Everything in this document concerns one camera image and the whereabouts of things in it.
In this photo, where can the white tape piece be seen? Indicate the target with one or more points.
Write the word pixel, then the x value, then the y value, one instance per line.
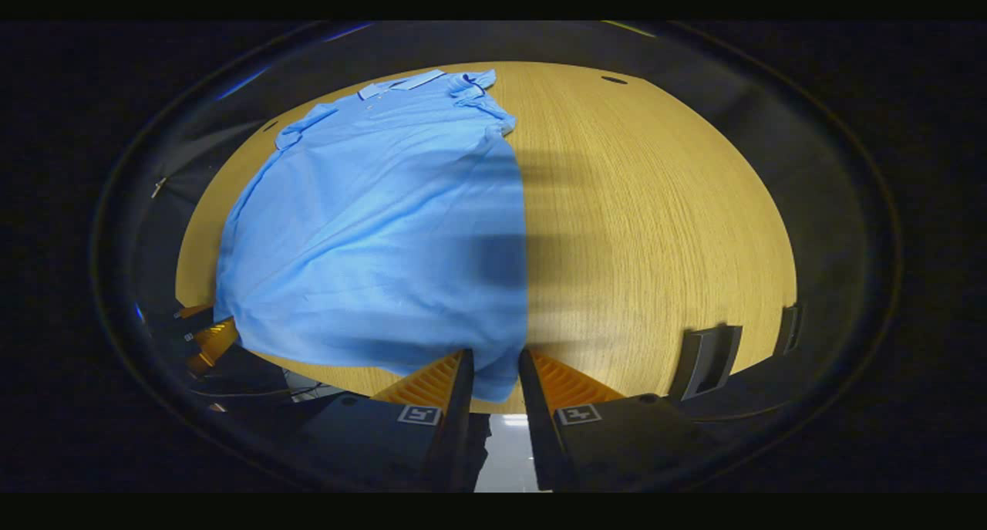
pixel 159 187

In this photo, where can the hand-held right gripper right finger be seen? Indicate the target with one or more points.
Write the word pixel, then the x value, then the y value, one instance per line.
pixel 540 437

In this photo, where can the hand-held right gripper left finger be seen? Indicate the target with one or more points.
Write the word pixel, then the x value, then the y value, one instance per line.
pixel 455 437

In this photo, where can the light blue T-shirt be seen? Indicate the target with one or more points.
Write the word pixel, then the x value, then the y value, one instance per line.
pixel 370 229

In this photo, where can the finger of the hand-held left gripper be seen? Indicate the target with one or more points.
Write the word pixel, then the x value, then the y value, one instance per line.
pixel 194 312
pixel 214 343

